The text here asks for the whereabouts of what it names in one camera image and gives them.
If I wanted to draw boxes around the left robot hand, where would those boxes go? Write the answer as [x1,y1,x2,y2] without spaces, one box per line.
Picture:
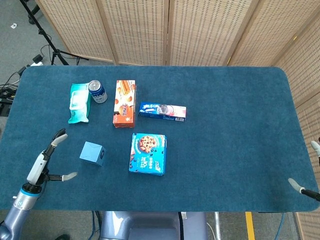
[23,128,79,193]

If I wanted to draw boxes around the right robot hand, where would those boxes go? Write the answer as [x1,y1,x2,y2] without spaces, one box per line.
[287,140,320,202]

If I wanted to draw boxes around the small light blue box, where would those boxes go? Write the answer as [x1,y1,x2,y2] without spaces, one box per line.
[79,141,107,167]

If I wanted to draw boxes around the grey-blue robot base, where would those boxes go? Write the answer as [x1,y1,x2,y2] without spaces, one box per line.
[99,211,208,240]

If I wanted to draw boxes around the blue chocolate chip cookie box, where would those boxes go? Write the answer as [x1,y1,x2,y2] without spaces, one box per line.
[128,132,168,177]

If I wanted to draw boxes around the blue Oreo box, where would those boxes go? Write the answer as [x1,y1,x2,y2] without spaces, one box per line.
[138,101,187,122]

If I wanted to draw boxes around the yellow floor tape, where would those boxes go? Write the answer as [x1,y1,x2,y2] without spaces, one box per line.
[245,211,256,240]

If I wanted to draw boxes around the teal wet wipes pack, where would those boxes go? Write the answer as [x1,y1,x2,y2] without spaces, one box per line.
[67,82,92,125]

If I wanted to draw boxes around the blue table mat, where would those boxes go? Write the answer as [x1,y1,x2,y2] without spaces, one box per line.
[0,65,320,213]

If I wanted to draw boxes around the metal table leg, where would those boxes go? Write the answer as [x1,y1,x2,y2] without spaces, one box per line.
[213,211,222,240]

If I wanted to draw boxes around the blue drink can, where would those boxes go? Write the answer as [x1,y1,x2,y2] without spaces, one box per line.
[88,79,108,104]

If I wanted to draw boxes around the white power strip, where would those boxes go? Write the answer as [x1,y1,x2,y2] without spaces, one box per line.
[29,54,45,67]

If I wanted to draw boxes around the orange biscuit box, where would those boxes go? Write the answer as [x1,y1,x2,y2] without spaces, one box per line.
[112,79,138,129]

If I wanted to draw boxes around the black tripod stand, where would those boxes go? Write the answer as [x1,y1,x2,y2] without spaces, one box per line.
[19,0,89,66]

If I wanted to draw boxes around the bamboo folding screen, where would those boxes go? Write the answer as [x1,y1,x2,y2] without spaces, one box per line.
[34,0,320,240]

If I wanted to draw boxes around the black floor cables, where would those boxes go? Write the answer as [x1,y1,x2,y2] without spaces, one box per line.
[0,65,28,117]

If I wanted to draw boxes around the white cable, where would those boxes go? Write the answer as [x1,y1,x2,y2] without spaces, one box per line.
[206,222,216,240]

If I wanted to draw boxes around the black cable on robot base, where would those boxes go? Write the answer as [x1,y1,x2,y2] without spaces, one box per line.
[177,211,186,240]

